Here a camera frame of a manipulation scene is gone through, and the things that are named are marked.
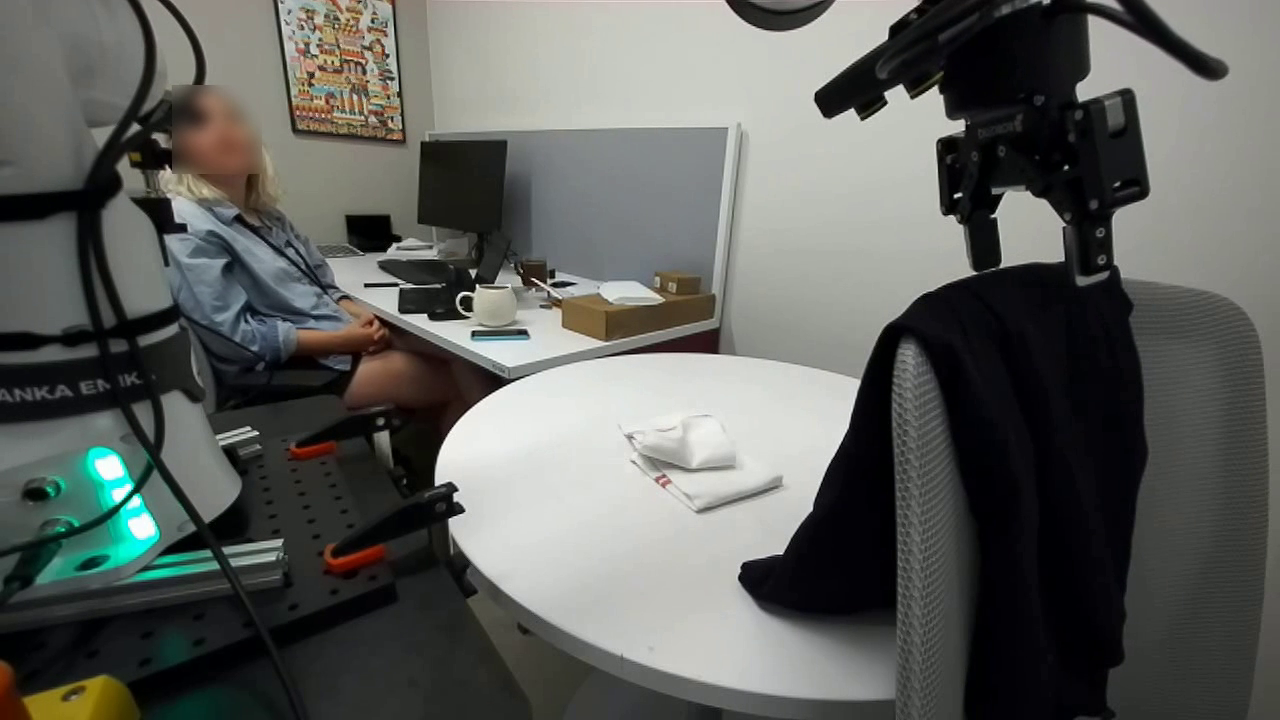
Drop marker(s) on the small cardboard box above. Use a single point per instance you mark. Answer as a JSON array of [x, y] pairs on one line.
[[677, 281]]

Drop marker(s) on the white paper sheet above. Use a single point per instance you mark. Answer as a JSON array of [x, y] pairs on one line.
[[628, 294]]

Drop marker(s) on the black clamp with orange tips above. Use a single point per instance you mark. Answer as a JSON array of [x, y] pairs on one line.
[[341, 434], [401, 520]]

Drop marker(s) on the white towel with red stripes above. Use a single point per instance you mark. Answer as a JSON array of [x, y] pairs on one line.
[[694, 463]]

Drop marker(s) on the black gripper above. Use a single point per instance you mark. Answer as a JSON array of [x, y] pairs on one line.
[[1054, 152]]

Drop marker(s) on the large flat cardboard box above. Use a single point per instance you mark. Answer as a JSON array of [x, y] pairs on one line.
[[606, 323]]

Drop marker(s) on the aluminium rail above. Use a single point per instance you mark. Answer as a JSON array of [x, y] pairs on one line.
[[202, 567]]

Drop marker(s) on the black desk phone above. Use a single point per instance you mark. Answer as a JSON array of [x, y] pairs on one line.
[[424, 291]]

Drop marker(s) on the white office desk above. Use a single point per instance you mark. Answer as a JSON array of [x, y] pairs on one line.
[[533, 348]]

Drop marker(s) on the black perforated mounting board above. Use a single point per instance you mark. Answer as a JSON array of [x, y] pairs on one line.
[[304, 535]]

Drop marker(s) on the teal smartphone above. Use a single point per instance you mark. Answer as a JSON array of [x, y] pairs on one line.
[[501, 334]]

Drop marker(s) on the black cloth garment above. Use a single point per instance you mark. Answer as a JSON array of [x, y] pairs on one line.
[[1012, 454]]

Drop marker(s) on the grey partition with white frame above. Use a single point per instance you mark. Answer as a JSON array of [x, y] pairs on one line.
[[614, 202]]

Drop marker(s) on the seated person in blue shirt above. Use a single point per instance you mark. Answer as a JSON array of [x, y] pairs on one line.
[[242, 294]]

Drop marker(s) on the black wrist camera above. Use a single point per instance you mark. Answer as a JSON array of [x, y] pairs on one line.
[[883, 65]]

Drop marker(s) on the black laptop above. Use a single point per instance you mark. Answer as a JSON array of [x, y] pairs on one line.
[[368, 234]]

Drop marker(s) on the yellow plastic object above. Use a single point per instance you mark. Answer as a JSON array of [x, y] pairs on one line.
[[83, 703]]

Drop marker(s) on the grey office chair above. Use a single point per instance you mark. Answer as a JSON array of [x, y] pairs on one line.
[[1200, 505]]

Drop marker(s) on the black computer monitor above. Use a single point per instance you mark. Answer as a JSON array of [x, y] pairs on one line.
[[462, 187]]

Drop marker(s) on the white mug with round body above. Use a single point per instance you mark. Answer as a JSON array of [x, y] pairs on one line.
[[491, 304]]

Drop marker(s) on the colourful framed poster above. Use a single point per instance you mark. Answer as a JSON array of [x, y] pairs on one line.
[[341, 65]]

